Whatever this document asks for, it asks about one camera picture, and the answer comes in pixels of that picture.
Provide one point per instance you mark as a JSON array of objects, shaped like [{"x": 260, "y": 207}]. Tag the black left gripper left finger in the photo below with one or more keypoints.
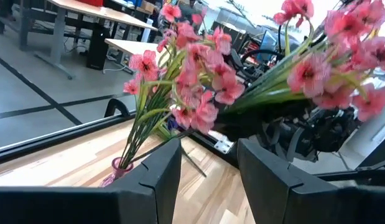
[{"x": 86, "y": 205}]

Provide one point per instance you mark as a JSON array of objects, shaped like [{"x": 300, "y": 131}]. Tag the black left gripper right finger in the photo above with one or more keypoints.
[{"x": 304, "y": 202}]

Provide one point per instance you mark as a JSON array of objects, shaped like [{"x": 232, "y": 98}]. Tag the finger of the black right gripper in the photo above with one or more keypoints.
[{"x": 245, "y": 124}]

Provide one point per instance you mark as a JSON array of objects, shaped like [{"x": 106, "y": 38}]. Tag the pink artificial flower bunch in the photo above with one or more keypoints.
[
  {"x": 226, "y": 90},
  {"x": 307, "y": 74},
  {"x": 145, "y": 63}
]

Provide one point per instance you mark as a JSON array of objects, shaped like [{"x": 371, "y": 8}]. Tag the pink glass vase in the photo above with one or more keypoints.
[{"x": 117, "y": 171}]

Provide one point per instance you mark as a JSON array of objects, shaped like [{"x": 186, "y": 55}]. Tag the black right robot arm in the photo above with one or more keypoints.
[{"x": 338, "y": 127}]

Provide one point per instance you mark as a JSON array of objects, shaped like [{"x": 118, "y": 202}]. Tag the blue lit monitor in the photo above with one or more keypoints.
[{"x": 267, "y": 46}]

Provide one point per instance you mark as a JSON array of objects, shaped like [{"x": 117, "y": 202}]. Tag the small wooden desk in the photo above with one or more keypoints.
[{"x": 133, "y": 46}]

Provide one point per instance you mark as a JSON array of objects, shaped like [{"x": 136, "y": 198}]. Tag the brown cardboard box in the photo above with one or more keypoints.
[{"x": 147, "y": 6}]

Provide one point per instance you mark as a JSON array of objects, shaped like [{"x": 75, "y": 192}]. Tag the black computer tower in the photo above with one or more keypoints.
[{"x": 97, "y": 46}]

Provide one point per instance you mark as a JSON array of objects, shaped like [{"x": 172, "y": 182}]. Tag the large wooden desk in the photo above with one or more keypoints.
[{"x": 102, "y": 12}]

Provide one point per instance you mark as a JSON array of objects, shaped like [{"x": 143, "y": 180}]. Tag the red container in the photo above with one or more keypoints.
[{"x": 89, "y": 2}]

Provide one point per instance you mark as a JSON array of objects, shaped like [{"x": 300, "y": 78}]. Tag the white metal bracket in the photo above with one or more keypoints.
[{"x": 224, "y": 146}]

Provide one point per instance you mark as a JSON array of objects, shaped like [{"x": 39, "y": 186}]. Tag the white post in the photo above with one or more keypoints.
[{"x": 147, "y": 31}]

